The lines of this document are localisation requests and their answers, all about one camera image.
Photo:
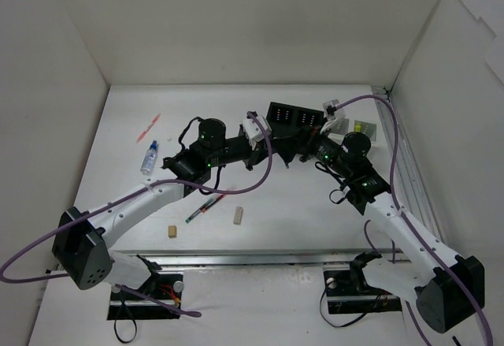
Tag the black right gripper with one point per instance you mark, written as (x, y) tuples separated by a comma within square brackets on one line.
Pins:
[(311, 146)]

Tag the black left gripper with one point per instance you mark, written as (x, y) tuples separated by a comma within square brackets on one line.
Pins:
[(259, 150)]

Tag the green gel pen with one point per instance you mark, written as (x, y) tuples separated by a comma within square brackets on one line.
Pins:
[(199, 211)]

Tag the orange-red gel pen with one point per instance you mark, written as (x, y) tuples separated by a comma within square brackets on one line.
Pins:
[(210, 202)]

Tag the small blue-capped spray bottle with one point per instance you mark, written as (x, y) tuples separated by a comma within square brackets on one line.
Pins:
[(150, 159)]

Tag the red gel pen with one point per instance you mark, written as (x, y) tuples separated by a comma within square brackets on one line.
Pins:
[(148, 128)]

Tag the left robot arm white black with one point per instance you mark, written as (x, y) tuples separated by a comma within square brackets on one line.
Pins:
[(83, 248)]

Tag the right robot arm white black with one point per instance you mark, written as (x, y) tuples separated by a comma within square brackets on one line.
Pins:
[(446, 287)]

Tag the black slotted organizer container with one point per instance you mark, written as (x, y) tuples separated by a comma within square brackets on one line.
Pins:
[(288, 120)]

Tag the white slotted organizer container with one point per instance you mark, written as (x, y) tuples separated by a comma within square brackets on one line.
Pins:
[(345, 126)]

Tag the long beige eraser block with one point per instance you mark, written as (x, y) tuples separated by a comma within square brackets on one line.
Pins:
[(238, 216)]

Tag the small tan eraser block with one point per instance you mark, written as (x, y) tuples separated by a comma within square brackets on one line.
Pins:
[(172, 232)]

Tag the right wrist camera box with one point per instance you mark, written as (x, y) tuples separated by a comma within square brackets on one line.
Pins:
[(333, 115)]

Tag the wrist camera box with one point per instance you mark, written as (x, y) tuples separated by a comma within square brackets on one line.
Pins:
[(333, 115), (256, 130)]

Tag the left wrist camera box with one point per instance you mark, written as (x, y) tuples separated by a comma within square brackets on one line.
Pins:
[(256, 130)]

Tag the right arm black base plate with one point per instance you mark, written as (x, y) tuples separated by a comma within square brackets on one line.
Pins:
[(342, 297)]

